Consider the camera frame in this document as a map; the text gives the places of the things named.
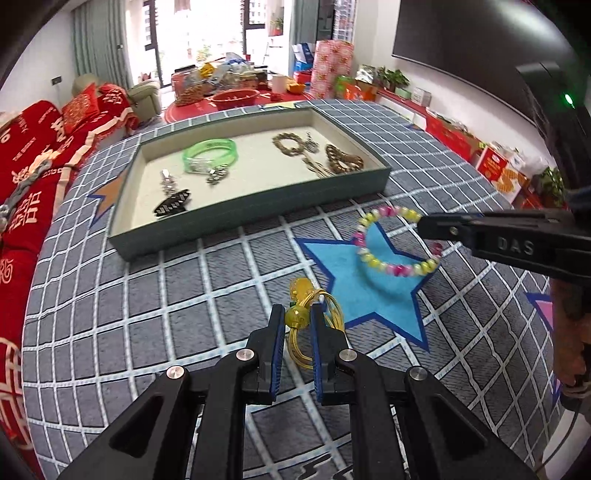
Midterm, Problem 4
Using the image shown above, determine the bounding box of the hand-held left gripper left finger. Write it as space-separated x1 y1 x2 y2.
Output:
58 303 287 480

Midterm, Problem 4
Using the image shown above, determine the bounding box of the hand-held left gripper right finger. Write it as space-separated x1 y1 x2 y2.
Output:
310 302 539 480

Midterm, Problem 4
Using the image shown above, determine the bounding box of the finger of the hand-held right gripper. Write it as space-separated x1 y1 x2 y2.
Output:
416 209 546 245

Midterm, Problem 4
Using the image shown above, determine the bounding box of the pastel bead bracelet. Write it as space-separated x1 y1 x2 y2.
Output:
353 206 442 278

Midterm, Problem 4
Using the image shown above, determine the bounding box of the wooden bead bracelet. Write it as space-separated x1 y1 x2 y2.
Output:
325 143 366 175

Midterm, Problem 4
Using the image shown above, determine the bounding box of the grey-green jewelry tray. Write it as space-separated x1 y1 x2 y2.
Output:
106 108 393 258

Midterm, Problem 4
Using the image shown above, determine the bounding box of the black hair clip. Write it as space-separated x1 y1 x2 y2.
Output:
153 188 190 218

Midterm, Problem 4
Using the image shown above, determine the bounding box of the green translucent bangle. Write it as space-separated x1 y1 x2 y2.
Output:
182 138 240 175

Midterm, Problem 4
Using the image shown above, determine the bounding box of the person's right hand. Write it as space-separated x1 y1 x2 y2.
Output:
551 277 591 398

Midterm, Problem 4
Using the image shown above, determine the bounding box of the small potted plant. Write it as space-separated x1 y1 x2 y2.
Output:
534 165 570 209

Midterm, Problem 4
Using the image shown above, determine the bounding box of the waffle print box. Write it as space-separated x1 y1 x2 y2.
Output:
475 143 533 205

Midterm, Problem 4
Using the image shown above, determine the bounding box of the large red gift box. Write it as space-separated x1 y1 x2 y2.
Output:
424 115 481 163

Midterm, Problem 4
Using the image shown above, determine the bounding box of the grey checked star blanket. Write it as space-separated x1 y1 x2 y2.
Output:
21 98 568 480

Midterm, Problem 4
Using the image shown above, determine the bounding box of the potted green plant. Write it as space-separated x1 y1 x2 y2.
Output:
376 66 410 93

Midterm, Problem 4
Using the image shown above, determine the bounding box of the red patterned wrapped box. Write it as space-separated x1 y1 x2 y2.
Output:
310 39 354 100

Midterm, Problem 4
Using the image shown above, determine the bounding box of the blue and white box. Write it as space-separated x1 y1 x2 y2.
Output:
293 42 315 73

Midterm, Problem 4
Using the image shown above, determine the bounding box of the red woven basket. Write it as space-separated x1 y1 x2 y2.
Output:
209 88 262 111

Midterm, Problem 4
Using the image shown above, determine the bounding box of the red round table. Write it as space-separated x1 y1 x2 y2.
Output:
163 87 325 124

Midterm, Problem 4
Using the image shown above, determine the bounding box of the beige armchair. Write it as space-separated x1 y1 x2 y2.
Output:
73 74 163 124

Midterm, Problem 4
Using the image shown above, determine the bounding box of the grey white cloth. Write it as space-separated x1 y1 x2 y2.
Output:
0 147 62 223

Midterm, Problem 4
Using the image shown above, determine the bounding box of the red embroidered cushion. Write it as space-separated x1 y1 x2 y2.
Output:
62 87 100 135

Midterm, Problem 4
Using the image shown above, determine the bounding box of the sofa with red cover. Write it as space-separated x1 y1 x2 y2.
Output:
0 83 141 464

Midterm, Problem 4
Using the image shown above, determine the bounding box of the green curtain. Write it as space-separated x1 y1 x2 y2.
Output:
71 0 133 89

